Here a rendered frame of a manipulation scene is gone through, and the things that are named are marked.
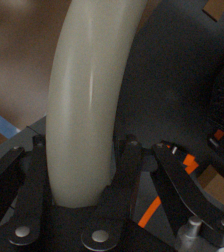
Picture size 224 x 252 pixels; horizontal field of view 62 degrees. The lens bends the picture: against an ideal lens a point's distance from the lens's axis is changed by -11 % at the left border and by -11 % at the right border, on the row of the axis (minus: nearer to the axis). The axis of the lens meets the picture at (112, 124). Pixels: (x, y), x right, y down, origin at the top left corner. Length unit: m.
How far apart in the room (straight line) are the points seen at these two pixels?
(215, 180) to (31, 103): 1.07
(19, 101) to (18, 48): 0.29
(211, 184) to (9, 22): 1.41
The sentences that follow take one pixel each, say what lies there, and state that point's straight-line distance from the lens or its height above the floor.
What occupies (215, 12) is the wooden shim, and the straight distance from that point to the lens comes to 1.16.
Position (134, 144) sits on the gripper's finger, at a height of 0.88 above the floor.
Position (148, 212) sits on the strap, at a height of 0.02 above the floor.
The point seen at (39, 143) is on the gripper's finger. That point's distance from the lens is 0.16.
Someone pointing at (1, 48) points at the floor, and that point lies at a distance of 1.23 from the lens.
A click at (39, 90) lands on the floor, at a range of 1.11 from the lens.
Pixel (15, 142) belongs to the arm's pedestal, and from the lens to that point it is 0.61.
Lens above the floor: 1.02
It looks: 75 degrees down
